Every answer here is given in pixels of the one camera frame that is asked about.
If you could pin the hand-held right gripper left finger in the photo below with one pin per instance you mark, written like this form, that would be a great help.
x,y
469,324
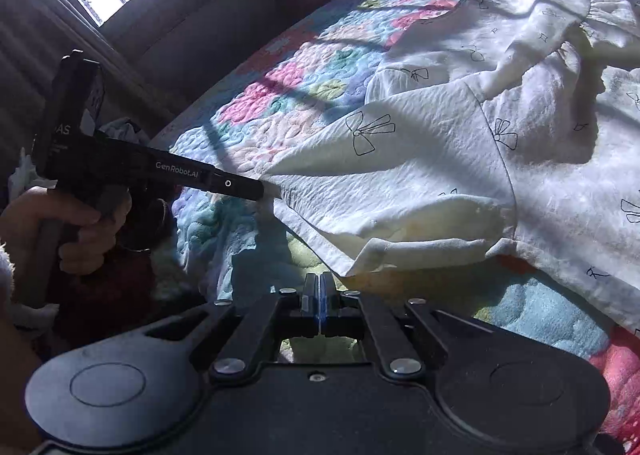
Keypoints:
x,y
311,300

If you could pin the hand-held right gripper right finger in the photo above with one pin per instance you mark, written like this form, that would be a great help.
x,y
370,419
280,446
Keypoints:
x,y
327,300

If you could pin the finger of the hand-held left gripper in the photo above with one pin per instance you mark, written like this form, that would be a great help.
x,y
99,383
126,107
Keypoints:
x,y
240,184

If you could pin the white bow print garment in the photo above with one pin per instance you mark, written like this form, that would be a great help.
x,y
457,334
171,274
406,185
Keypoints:
x,y
450,160

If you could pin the person's left hand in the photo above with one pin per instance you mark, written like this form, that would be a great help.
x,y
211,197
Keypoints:
x,y
50,212

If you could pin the colourful floral quilt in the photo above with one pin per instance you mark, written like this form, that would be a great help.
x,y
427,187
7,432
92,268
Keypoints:
x,y
280,100

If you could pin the white fluffy sleeve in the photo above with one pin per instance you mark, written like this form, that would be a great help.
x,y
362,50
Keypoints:
x,y
5,270

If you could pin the dark red cloth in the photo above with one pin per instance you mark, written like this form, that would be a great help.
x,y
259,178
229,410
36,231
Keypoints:
x,y
110,285

